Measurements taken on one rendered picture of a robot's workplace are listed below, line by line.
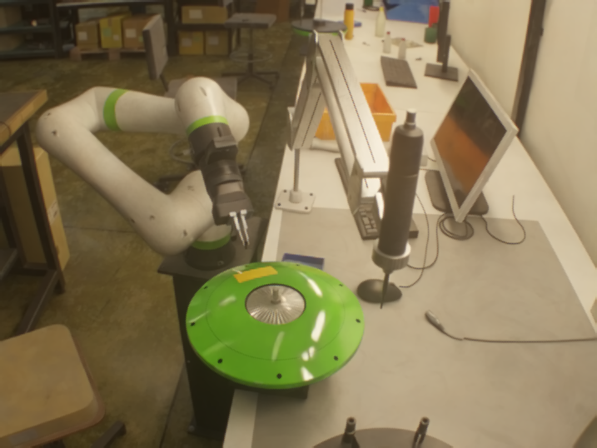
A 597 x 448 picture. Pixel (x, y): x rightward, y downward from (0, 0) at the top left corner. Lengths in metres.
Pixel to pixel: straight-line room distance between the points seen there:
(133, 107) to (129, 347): 1.29
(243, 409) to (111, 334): 1.55
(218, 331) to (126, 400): 1.35
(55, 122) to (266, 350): 0.82
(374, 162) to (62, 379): 1.05
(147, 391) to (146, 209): 1.11
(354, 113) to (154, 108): 0.65
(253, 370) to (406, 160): 0.42
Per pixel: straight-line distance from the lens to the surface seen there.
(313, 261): 1.30
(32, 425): 1.43
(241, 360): 0.86
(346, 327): 0.92
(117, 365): 2.34
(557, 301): 1.37
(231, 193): 1.06
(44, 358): 1.58
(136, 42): 6.39
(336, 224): 1.45
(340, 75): 0.92
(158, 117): 1.35
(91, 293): 2.73
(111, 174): 1.32
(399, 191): 0.64
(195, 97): 1.13
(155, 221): 1.26
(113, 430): 2.06
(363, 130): 0.81
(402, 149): 0.61
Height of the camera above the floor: 1.72
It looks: 33 degrees down
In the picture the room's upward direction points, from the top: 1 degrees clockwise
